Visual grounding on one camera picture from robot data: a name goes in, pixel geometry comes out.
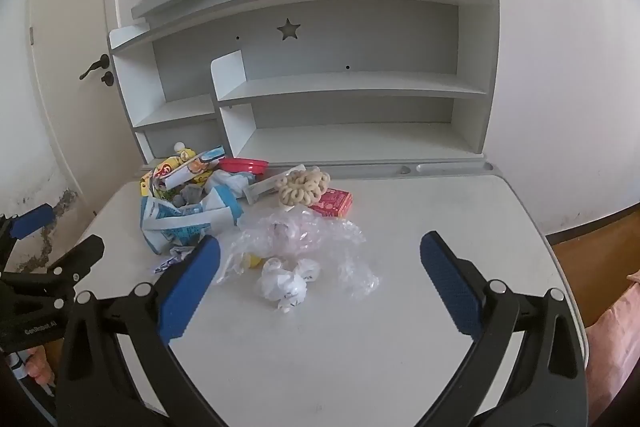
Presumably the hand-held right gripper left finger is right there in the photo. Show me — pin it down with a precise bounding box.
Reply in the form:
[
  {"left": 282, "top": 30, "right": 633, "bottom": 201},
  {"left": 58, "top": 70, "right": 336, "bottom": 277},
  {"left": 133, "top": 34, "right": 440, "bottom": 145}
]
[{"left": 54, "top": 234, "right": 236, "bottom": 427}]

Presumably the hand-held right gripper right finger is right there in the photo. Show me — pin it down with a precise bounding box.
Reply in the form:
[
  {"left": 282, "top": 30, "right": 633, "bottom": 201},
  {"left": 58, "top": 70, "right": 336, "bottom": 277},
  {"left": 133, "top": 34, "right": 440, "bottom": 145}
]
[{"left": 419, "top": 231, "right": 590, "bottom": 427}]

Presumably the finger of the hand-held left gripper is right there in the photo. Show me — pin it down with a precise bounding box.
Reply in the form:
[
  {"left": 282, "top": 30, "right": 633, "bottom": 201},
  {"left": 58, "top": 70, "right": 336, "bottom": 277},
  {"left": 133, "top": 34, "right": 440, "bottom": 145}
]
[
  {"left": 0, "top": 234, "right": 106, "bottom": 294},
  {"left": 0, "top": 203, "right": 57, "bottom": 269}
]

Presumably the yellow snack packet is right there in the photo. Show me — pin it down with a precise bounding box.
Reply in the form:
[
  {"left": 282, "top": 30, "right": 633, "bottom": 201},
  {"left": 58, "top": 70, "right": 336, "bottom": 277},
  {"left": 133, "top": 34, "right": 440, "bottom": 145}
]
[{"left": 140, "top": 142, "right": 226, "bottom": 202}]

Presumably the pink printed box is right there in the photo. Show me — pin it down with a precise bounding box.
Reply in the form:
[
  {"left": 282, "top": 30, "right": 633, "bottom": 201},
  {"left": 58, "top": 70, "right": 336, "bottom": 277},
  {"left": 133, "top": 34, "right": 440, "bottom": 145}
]
[{"left": 307, "top": 188, "right": 354, "bottom": 219}]

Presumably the person's left hand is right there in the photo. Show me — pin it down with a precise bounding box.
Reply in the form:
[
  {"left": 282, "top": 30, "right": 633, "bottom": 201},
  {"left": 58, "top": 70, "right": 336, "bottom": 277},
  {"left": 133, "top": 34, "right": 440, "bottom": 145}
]
[{"left": 20, "top": 346, "right": 57, "bottom": 387}]

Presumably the blue and white packet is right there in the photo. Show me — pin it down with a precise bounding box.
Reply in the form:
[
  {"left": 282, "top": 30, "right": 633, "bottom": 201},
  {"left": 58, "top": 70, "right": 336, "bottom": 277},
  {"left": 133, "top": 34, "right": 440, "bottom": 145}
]
[{"left": 140, "top": 186, "right": 246, "bottom": 256}]

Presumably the crumpled white paper ball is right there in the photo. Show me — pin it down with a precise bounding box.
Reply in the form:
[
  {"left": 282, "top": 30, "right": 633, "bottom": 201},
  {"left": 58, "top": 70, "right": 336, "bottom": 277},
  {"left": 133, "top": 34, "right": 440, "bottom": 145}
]
[
  {"left": 256, "top": 268, "right": 307, "bottom": 314},
  {"left": 294, "top": 258, "right": 322, "bottom": 283}
]

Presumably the grey crumpled wad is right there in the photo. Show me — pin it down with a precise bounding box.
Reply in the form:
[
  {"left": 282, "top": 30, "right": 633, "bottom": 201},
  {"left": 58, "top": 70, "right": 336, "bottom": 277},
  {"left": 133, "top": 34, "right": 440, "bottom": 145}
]
[{"left": 172, "top": 184, "right": 206, "bottom": 208}]

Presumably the pale blue crumpled bag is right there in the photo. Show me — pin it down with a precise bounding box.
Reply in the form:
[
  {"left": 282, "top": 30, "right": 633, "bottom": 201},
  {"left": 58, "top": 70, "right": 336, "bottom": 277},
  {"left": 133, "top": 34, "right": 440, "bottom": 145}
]
[{"left": 207, "top": 169, "right": 257, "bottom": 198}]

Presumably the grey pencil tray ledge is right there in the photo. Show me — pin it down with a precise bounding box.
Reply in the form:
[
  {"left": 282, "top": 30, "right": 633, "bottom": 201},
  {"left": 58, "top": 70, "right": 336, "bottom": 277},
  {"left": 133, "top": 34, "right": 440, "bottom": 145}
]
[{"left": 140, "top": 160, "right": 494, "bottom": 180}]

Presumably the white flat packet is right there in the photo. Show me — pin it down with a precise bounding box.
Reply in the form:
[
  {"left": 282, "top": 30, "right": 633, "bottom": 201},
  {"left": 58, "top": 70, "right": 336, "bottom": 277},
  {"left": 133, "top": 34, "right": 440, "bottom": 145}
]
[{"left": 240, "top": 164, "right": 307, "bottom": 204}]

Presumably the red bowl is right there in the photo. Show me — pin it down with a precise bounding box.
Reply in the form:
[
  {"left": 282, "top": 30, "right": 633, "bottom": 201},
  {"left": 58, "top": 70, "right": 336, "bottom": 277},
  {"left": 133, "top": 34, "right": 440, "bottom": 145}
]
[{"left": 218, "top": 158, "right": 270, "bottom": 176}]

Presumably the clear plastic bag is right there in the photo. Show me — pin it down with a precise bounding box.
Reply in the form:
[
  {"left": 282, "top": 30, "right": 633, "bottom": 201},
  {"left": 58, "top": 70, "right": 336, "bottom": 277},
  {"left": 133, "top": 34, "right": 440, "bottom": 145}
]
[{"left": 215, "top": 209, "right": 381, "bottom": 301}]

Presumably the grey small drawer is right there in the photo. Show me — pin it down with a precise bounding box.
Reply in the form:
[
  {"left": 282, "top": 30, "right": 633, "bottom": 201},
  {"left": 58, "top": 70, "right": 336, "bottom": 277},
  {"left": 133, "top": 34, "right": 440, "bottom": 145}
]
[{"left": 142, "top": 122, "right": 224, "bottom": 160}]

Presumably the bag of beige rings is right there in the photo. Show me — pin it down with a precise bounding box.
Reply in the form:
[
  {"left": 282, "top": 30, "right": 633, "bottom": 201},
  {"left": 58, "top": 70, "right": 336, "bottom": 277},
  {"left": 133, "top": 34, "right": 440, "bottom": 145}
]
[{"left": 275, "top": 167, "right": 332, "bottom": 208}]

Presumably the pink bedding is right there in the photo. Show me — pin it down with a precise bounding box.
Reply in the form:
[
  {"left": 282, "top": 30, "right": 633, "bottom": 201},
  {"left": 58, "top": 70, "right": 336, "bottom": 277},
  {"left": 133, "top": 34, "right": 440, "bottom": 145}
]
[{"left": 584, "top": 272, "right": 640, "bottom": 408}]

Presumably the white door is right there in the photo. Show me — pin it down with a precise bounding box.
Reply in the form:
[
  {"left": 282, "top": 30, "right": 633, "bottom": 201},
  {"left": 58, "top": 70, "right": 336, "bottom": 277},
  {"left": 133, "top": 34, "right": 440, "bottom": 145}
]
[{"left": 27, "top": 0, "right": 146, "bottom": 212}]

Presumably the white desk shelf unit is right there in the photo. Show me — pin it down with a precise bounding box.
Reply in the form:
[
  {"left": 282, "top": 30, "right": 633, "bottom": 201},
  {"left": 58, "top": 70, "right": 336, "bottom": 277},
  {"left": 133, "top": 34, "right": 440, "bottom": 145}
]
[{"left": 107, "top": 0, "right": 501, "bottom": 168}]

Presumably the black door handle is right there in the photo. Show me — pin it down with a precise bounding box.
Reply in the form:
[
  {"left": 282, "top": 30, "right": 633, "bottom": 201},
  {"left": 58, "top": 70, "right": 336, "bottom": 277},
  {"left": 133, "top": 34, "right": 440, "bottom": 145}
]
[{"left": 79, "top": 54, "right": 115, "bottom": 86}]

